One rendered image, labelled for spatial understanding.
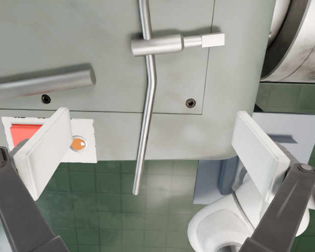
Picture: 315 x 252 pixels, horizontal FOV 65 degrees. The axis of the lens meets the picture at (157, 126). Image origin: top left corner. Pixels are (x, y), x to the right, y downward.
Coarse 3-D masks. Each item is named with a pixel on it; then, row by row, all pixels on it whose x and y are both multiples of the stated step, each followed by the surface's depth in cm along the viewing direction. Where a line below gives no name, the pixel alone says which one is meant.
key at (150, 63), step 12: (144, 0) 28; (144, 12) 29; (144, 24) 30; (144, 36) 30; (144, 108) 35; (144, 120) 35; (144, 132) 36; (144, 144) 37; (144, 156) 38; (132, 192) 41
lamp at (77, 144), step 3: (75, 138) 38; (78, 138) 38; (72, 141) 38; (75, 141) 38; (78, 141) 38; (81, 141) 38; (72, 144) 38; (75, 144) 38; (78, 144) 38; (81, 144) 38; (72, 147) 38; (75, 147) 38; (78, 147) 38; (81, 147) 38
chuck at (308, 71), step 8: (312, 56) 37; (304, 64) 39; (312, 64) 39; (296, 72) 41; (304, 72) 41; (312, 72) 41; (280, 80) 46; (288, 80) 46; (296, 80) 46; (304, 80) 45; (312, 80) 45
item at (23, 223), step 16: (0, 160) 12; (0, 176) 11; (16, 176) 11; (0, 192) 10; (16, 192) 10; (0, 208) 10; (16, 208) 10; (32, 208) 10; (16, 224) 9; (32, 224) 9; (48, 224) 9; (16, 240) 8; (32, 240) 8; (48, 240) 8
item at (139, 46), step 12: (156, 36) 31; (168, 36) 30; (180, 36) 30; (192, 36) 30; (204, 36) 30; (216, 36) 30; (132, 48) 30; (144, 48) 30; (156, 48) 30; (168, 48) 30; (180, 48) 30
